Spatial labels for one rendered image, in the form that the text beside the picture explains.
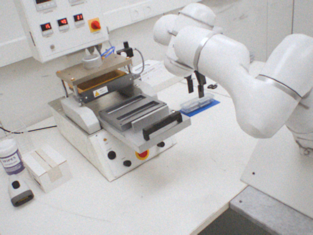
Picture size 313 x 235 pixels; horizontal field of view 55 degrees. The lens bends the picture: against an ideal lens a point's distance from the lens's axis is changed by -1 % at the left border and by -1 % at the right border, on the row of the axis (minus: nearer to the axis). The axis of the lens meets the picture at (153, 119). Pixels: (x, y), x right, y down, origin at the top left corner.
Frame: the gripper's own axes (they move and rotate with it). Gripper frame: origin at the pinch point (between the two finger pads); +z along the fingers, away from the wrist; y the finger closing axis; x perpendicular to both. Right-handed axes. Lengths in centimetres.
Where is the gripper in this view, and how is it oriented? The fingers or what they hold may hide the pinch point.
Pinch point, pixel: (195, 89)
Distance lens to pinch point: 152.7
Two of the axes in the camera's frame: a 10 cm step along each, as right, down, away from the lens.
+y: 5.2, 3.5, -7.8
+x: 8.4, -3.9, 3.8
